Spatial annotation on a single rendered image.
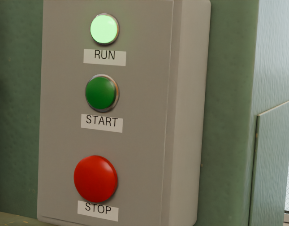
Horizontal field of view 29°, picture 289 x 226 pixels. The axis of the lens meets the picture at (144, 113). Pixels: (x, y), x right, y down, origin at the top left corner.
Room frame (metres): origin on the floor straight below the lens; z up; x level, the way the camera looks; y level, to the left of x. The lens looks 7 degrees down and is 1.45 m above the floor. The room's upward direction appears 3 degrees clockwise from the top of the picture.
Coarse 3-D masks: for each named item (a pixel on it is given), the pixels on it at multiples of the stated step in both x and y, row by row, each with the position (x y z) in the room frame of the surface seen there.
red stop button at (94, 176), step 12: (96, 156) 0.35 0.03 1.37; (84, 168) 0.35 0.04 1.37; (96, 168) 0.34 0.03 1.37; (108, 168) 0.34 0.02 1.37; (84, 180) 0.34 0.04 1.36; (96, 180) 0.34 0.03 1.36; (108, 180) 0.34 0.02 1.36; (84, 192) 0.35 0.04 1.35; (96, 192) 0.34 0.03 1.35; (108, 192) 0.34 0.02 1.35
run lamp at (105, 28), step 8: (96, 16) 0.35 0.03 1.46; (104, 16) 0.35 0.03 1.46; (112, 16) 0.35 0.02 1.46; (96, 24) 0.35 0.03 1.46; (104, 24) 0.35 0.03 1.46; (112, 24) 0.35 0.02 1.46; (96, 32) 0.35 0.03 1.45; (104, 32) 0.35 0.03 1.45; (112, 32) 0.35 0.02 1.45; (96, 40) 0.35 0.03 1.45; (104, 40) 0.35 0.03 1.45; (112, 40) 0.35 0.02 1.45
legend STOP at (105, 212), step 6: (78, 204) 0.36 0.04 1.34; (84, 204) 0.36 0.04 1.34; (90, 204) 0.35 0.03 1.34; (96, 204) 0.35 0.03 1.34; (78, 210) 0.36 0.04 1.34; (84, 210) 0.36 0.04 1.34; (90, 210) 0.35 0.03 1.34; (96, 210) 0.35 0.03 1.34; (102, 210) 0.35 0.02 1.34; (108, 210) 0.35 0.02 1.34; (114, 210) 0.35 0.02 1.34; (96, 216) 0.35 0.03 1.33; (102, 216) 0.35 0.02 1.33; (108, 216) 0.35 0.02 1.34; (114, 216) 0.35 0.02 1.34
